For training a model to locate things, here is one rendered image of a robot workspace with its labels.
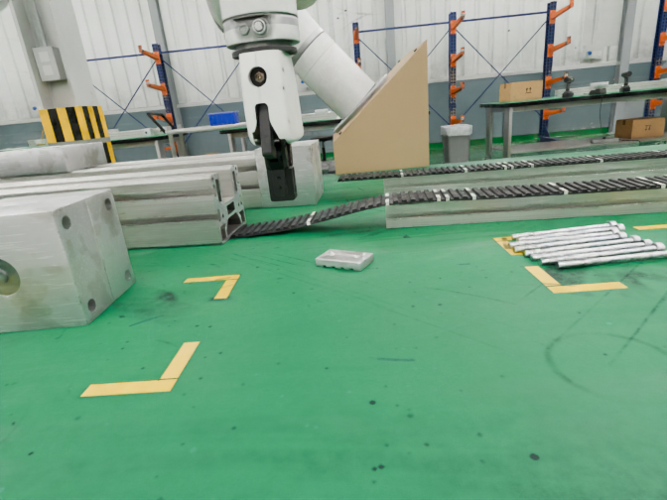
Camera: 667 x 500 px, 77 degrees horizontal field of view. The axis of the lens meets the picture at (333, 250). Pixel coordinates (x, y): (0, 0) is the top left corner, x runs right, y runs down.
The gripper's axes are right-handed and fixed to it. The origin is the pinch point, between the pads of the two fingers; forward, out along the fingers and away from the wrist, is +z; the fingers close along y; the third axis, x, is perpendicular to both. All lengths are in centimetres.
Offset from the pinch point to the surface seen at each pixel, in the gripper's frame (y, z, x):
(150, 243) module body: -5.0, 5.3, 16.5
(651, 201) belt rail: -1.5, 5.0, -43.0
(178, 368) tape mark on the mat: -30.6, 6.0, 1.0
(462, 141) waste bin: 497, 48, -114
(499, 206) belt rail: -2.1, 4.3, -26.1
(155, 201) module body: -5.0, 0.1, 14.6
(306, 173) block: 14.0, 0.9, -0.7
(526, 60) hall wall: 788, -53, -277
